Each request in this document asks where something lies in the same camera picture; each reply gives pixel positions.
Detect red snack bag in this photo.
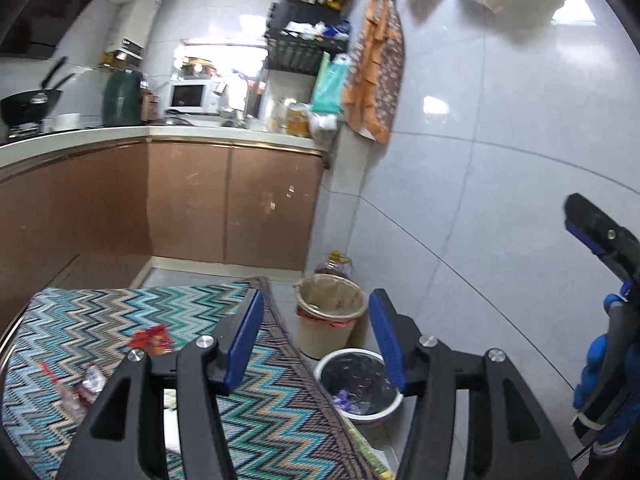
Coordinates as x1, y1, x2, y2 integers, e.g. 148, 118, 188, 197
129, 325, 172, 356

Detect clear red-tipped wrapper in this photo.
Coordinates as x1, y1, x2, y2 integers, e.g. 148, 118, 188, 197
38, 361, 107, 425

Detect beige trash bin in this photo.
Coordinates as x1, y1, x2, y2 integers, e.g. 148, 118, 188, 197
294, 273, 367, 360

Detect brown kitchen cabinets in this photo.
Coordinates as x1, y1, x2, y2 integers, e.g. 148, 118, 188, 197
1, 140, 323, 325

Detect right blue white gloved hand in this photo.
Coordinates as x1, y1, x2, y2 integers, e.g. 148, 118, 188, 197
573, 284, 639, 458

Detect white rimmed black-lined bin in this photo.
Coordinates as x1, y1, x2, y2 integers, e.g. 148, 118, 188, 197
314, 348, 404, 425

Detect yellow oil bottle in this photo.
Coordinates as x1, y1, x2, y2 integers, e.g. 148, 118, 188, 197
314, 250, 352, 278

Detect zigzag patterned mat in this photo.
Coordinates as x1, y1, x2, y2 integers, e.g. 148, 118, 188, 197
1, 278, 375, 479

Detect white microwave oven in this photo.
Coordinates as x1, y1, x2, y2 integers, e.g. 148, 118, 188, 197
168, 79, 220, 115

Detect teal hanging bag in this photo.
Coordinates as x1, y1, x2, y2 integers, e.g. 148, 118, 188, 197
310, 52, 350, 115

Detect orange patterned hanging cloth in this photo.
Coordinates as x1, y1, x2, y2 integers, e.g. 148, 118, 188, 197
342, 0, 405, 145

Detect dark green appliance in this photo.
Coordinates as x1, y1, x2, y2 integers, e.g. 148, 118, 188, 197
101, 70, 143, 127

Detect black frying pan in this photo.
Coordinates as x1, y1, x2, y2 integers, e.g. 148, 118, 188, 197
1, 56, 75, 128

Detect white water heater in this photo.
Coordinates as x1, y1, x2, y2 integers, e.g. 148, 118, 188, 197
104, 0, 162, 63

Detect black wall rack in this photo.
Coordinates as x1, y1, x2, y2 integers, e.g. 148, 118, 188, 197
265, 0, 352, 76

